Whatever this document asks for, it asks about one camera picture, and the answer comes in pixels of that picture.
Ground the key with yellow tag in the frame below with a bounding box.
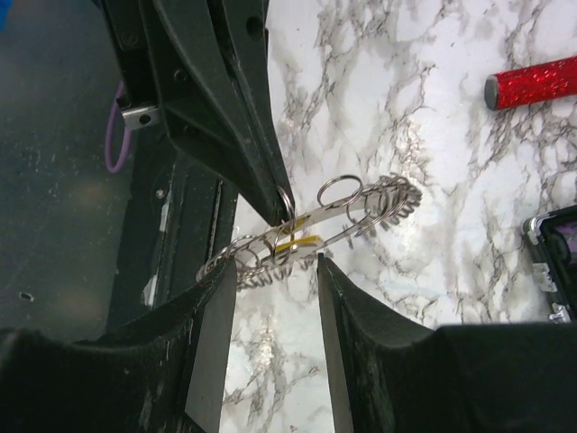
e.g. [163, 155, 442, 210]
[274, 235, 324, 254]

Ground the red microphone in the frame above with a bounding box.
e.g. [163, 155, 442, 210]
[483, 56, 576, 111]

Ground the black poker chip case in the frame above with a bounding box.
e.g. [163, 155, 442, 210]
[522, 206, 576, 323]

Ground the metal disc with keyrings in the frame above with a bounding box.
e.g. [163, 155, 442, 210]
[196, 174, 422, 290]

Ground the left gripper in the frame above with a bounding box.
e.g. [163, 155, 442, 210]
[95, 1, 294, 226]

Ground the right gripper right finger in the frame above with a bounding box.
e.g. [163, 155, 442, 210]
[317, 257, 576, 432]

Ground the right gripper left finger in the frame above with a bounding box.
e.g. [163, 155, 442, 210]
[1, 261, 236, 432]

